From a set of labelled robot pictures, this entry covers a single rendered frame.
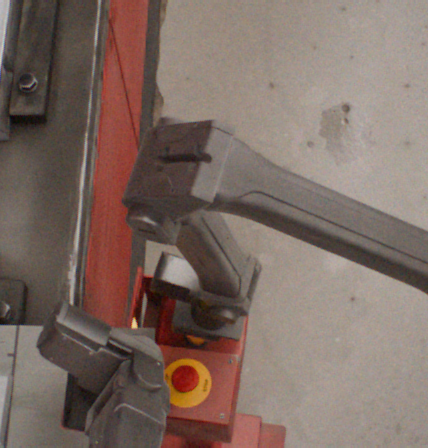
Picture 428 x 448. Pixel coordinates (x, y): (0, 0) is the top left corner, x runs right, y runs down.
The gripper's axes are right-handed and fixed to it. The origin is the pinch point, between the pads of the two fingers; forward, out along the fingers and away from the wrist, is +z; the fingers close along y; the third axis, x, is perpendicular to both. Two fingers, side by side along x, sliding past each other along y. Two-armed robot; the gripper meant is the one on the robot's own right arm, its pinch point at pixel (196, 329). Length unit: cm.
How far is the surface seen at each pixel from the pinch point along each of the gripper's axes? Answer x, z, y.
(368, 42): -106, 63, -43
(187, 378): 10.0, -7.8, 1.5
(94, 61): -36.5, -8.4, 23.9
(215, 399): 11.7, -6.0, -3.2
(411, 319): -33, 59, -58
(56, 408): 21.3, -22.4, 19.4
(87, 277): -5.0, 1.3, 17.6
